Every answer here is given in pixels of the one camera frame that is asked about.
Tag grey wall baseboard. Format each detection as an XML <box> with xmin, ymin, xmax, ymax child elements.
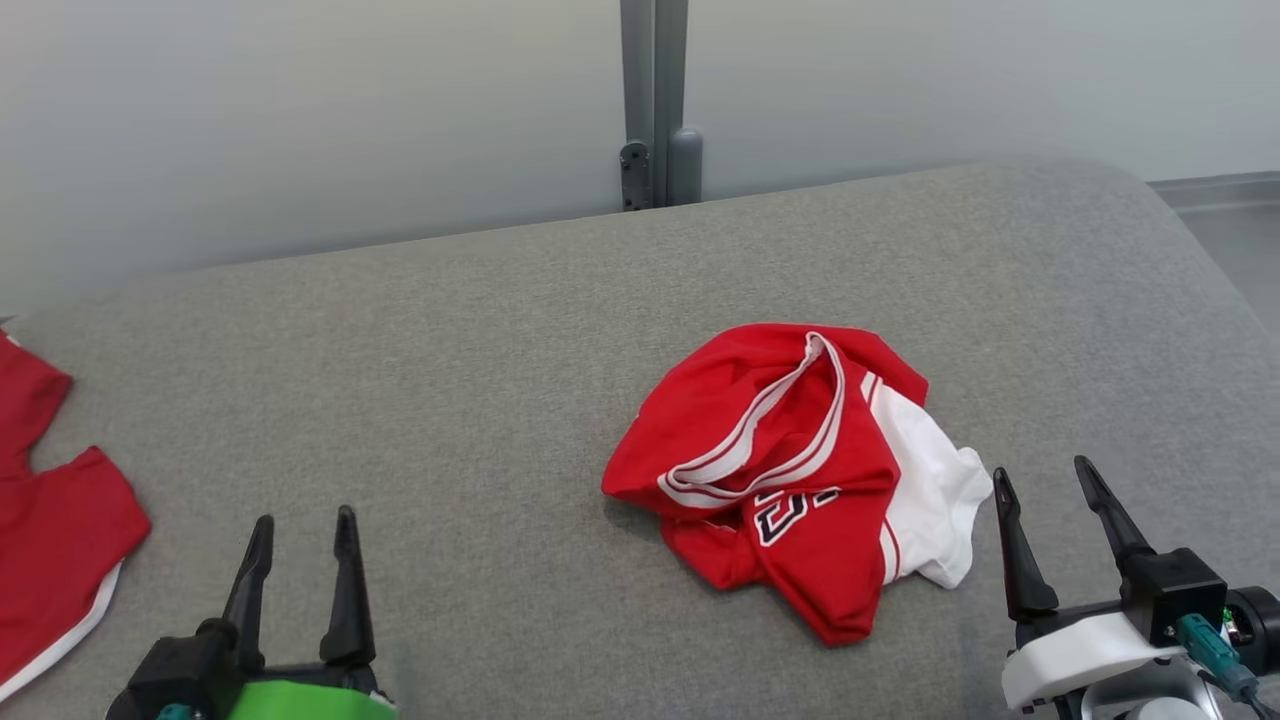
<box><xmin>1148</xmin><ymin>172</ymin><xmax>1280</xmax><ymax>213</ymax></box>

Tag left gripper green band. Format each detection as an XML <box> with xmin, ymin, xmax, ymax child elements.
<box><xmin>220</xmin><ymin>505</ymin><xmax>401</xmax><ymax>720</ymax></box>

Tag grey metal wall post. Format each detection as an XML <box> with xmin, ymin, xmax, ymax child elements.
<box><xmin>618</xmin><ymin>0</ymin><xmax>691</xmax><ymax>209</ymax></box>

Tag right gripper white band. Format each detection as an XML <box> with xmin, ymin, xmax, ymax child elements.
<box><xmin>992</xmin><ymin>455</ymin><xmax>1188</xmax><ymax>715</ymax></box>

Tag grey rounded cylinder cap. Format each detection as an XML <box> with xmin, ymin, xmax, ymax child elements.
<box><xmin>667</xmin><ymin>127</ymin><xmax>704</xmax><ymax>207</ymax></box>

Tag grey bracket plate with holes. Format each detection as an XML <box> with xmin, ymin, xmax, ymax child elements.
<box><xmin>619</xmin><ymin>140</ymin><xmax>652</xmax><ymax>212</ymax></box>

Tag red jersey with black lettering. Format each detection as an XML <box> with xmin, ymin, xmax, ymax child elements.
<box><xmin>600</xmin><ymin>322</ymin><xmax>994</xmax><ymax>648</ymax></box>

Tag red shorts with white stripes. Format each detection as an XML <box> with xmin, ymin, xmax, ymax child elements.
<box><xmin>0</xmin><ymin>330</ymin><xmax>153</xmax><ymax>701</ymax></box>

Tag grey fabric sofa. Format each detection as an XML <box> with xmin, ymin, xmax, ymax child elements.
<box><xmin>0</xmin><ymin>160</ymin><xmax>1280</xmax><ymax>720</ymax></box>

